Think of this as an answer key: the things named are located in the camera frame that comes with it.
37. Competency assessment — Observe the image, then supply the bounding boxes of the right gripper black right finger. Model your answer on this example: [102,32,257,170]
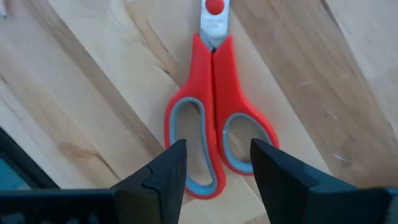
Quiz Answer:
[250,138,358,224]

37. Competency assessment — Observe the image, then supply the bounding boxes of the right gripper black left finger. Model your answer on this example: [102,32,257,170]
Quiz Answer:
[110,139,188,224]

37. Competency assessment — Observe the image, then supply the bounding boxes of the red grey-lined scissors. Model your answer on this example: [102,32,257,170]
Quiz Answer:
[164,0,280,200]

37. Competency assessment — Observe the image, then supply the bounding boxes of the black aluminium table frame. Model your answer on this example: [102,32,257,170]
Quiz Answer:
[0,126,60,191]

